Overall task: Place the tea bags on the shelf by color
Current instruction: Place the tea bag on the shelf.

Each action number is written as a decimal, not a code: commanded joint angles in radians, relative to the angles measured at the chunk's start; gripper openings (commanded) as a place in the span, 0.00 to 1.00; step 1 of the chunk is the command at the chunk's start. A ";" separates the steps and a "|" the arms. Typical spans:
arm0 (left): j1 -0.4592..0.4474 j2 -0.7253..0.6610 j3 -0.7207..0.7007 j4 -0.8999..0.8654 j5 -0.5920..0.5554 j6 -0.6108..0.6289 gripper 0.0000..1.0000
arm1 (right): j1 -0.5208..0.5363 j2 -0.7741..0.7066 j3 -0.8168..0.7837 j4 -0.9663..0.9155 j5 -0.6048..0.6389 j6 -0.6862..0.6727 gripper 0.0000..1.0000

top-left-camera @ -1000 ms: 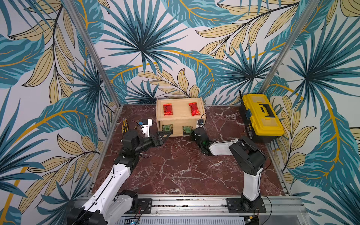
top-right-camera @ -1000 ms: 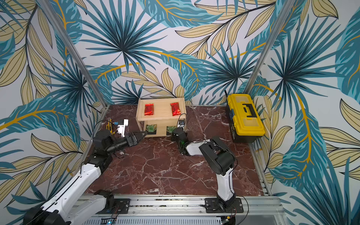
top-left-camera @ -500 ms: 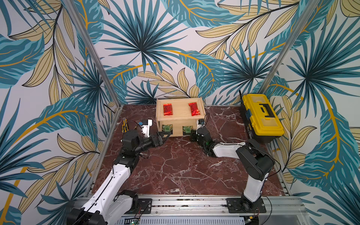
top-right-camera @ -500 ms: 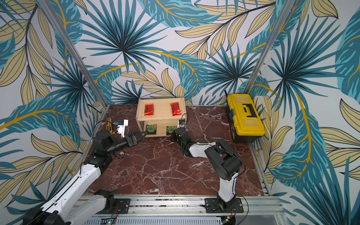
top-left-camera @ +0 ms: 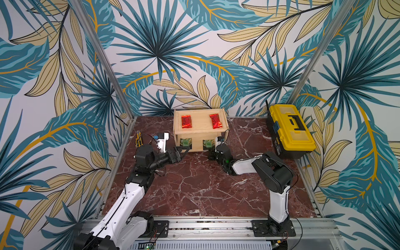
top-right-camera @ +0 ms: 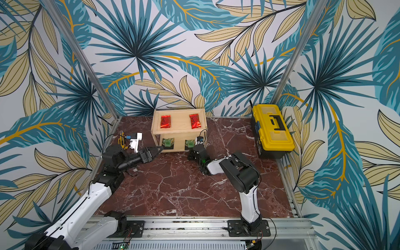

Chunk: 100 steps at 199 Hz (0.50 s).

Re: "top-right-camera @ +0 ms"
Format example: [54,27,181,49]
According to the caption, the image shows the yellow black pliers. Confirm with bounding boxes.
[117,138,129,151]

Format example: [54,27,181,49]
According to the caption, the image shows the yellow utility knife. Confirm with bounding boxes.
[117,131,127,150]

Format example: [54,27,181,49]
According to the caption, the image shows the green tea bag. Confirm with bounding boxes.
[184,140,196,150]
[161,138,175,150]

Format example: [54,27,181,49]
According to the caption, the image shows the aluminium corner post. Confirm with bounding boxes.
[42,0,119,120]
[269,0,328,105]

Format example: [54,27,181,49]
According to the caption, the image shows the light wooden two-tier shelf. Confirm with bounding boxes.
[151,109,207,153]

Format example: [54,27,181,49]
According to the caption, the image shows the red tea bag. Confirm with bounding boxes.
[160,115,171,129]
[189,114,202,129]

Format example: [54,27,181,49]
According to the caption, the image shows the yellow black toolbox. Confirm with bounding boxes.
[251,104,295,159]

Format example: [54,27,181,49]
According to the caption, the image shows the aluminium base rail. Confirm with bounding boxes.
[46,216,323,250]

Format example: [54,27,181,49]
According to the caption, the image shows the left aluminium corner post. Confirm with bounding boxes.
[42,0,119,120]

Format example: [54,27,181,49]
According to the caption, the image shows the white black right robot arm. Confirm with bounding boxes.
[188,144,271,239]

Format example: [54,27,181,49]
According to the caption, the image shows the right aluminium corner post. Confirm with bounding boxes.
[269,0,328,105]

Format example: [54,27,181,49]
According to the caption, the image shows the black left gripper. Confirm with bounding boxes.
[117,146,163,173]

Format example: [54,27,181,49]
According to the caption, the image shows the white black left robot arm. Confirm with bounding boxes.
[25,145,163,250]

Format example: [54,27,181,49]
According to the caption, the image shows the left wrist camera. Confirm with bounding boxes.
[126,132,143,153]

